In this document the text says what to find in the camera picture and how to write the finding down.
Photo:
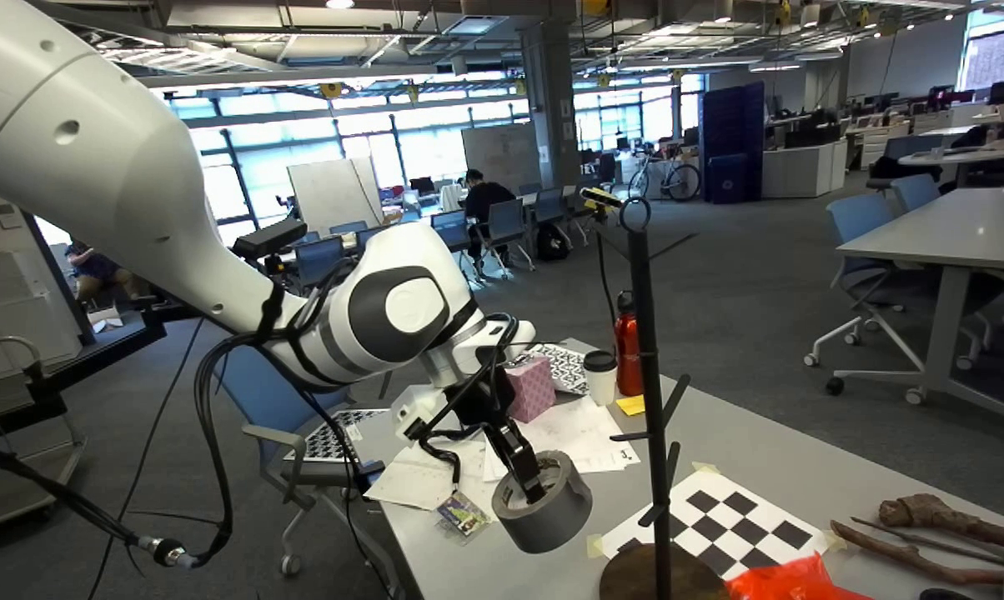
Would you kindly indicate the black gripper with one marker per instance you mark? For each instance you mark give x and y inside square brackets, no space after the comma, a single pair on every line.
[481,406]

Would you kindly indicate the silver duct tape roll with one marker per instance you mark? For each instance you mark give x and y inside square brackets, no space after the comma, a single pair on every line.
[556,514]

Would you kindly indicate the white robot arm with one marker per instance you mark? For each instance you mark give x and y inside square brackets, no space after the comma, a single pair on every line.
[99,156]

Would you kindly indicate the dark wooden peg rack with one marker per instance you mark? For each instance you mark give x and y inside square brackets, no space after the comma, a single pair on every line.
[656,569]

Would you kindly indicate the pink tissue box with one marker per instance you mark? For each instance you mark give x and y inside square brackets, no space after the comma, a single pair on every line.
[531,388]

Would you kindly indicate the white paper sheets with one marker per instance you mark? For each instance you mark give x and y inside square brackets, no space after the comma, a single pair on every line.
[578,427]

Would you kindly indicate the patterned white box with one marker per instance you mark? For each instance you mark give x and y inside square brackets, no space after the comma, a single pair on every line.
[564,367]

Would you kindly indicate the white cup black lid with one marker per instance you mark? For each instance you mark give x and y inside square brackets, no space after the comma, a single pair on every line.
[603,377]

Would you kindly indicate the yellow sticky note pad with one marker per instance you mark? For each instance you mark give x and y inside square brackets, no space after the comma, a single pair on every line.
[632,408]

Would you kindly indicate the red fire extinguisher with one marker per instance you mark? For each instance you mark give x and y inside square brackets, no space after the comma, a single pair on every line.
[628,348]

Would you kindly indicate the black white checkerboard sheet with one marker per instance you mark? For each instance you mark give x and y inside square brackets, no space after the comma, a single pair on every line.
[733,528]

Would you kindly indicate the seated person in black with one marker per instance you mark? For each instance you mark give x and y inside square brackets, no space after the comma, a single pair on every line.
[481,194]

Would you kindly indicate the orange plastic bag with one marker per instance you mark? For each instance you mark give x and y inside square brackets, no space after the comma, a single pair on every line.
[787,581]

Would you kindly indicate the blue cabinet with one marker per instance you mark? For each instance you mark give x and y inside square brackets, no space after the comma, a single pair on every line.
[733,142]

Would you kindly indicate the thin brown twig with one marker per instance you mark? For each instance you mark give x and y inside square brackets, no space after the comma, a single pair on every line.
[915,560]

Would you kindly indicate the blue wheeled office chair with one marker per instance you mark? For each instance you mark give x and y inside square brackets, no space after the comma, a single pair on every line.
[872,285]

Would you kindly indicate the brown wooden stick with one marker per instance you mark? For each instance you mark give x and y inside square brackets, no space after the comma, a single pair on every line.
[936,514]

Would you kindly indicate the grey office table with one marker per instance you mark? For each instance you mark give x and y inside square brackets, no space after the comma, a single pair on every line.
[959,235]

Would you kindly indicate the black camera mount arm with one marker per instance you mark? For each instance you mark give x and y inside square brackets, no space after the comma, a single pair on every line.
[44,386]

